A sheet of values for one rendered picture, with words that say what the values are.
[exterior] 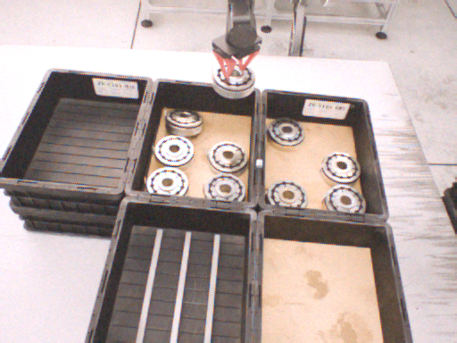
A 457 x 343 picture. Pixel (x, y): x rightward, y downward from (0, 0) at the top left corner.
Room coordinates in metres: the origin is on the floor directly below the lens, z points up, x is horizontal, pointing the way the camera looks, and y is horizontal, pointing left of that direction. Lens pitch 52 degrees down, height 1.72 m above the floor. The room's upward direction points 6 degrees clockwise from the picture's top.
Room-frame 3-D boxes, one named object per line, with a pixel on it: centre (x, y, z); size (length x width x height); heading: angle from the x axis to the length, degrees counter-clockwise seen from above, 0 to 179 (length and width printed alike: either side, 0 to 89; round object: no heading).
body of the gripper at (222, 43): (0.82, 0.01, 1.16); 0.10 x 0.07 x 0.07; 136
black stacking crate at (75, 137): (0.71, 0.38, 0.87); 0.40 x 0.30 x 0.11; 1
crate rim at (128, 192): (0.71, 0.08, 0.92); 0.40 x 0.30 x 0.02; 1
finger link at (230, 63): (0.81, 0.02, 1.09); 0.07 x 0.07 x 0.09; 46
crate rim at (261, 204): (0.72, -0.22, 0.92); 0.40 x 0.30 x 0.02; 1
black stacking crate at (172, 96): (0.71, 0.08, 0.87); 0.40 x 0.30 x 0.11; 1
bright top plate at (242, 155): (0.71, 0.00, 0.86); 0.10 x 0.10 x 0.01
